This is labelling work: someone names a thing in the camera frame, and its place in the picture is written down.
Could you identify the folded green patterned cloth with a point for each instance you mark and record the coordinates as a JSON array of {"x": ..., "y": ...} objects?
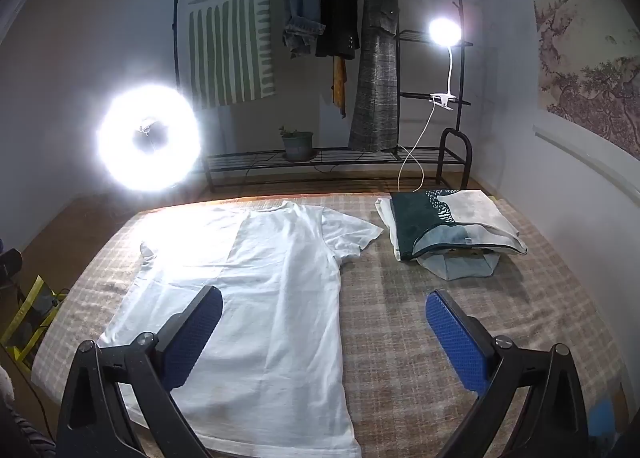
[{"x": 425, "y": 223}]

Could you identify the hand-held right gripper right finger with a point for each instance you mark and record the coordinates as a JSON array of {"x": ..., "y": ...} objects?
[{"x": 457, "y": 338}]

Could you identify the yellow scarf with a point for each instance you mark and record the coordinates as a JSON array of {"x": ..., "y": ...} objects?
[{"x": 340, "y": 83}]

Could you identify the white t-shirt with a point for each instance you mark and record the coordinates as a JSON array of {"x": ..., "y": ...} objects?
[{"x": 280, "y": 313}]

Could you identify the blue object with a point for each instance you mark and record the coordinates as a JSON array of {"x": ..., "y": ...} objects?
[{"x": 600, "y": 418}]

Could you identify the white clamp lamp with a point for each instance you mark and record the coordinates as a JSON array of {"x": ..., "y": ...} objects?
[{"x": 444, "y": 31}]

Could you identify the light blue garment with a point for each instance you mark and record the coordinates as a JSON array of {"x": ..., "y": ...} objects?
[{"x": 465, "y": 268}]

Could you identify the potted plant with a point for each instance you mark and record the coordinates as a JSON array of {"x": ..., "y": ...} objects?
[{"x": 297, "y": 146}]

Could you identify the grey plaid coat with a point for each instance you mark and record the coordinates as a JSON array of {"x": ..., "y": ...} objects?
[{"x": 375, "y": 78}]

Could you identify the landscape wall poster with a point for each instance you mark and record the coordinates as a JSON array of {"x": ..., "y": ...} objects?
[{"x": 590, "y": 63}]

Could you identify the black device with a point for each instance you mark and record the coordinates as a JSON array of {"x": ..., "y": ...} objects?
[{"x": 10, "y": 268}]

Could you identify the black metal clothes rack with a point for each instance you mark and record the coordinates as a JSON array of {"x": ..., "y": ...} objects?
[{"x": 350, "y": 158}]

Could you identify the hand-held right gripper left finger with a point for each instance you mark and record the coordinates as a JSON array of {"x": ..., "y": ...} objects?
[{"x": 192, "y": 338}]

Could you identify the green striped hanging cloth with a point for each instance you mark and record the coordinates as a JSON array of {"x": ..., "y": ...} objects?
[{"x": 225, "y": 38}]

